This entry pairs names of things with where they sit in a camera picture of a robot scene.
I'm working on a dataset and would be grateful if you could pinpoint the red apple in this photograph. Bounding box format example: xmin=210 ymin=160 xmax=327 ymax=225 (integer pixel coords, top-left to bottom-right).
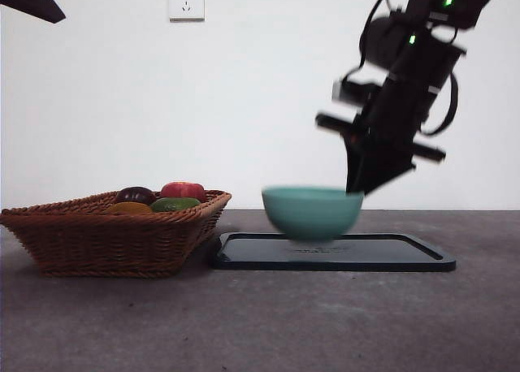
xmin=159 ymin=181 xmax=207 ymax=204

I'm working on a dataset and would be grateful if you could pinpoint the white wall socket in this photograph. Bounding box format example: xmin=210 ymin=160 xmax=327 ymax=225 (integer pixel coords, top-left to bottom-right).
xmin=168 ymin=0 xmax=206 ymax=23

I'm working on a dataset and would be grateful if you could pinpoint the black rectangular tray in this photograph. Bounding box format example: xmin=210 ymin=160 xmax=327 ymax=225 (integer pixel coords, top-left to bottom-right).
xmin=209 ymin=232 xmax=457 ymax=272

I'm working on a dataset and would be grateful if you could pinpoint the brown wicker basket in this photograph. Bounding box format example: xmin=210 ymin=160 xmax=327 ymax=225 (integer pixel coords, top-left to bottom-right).
xmin=0 ymin=189 xmax=233 ymax=279

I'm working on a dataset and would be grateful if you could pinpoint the teal ribbed bowl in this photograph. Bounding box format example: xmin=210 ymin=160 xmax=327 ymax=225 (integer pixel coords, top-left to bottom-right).
xmin=262 ymin=186 xmax=365 ymax=243

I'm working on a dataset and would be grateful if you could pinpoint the dark purple fruit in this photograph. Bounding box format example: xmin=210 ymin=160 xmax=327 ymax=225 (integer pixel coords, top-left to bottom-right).
xmin=114 ymin=186 xmax=157 ymax=205

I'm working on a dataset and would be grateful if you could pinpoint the black cable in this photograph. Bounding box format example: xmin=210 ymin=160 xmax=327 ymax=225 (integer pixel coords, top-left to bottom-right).
xmin=358 ymin=0 xmax=397 ymax=71
xmin=422 ymin=71 xmax=460 ymax=136

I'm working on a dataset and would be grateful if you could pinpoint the green fruit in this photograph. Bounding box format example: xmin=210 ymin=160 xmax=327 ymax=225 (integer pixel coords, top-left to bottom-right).
xmin=149 ymin=197 xmax=203 ymax=214

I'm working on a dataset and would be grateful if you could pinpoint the brown kiwifruit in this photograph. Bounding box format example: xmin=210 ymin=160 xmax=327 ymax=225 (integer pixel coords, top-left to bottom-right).
xmin=106 ymin=201 xmax=154 ymax=215

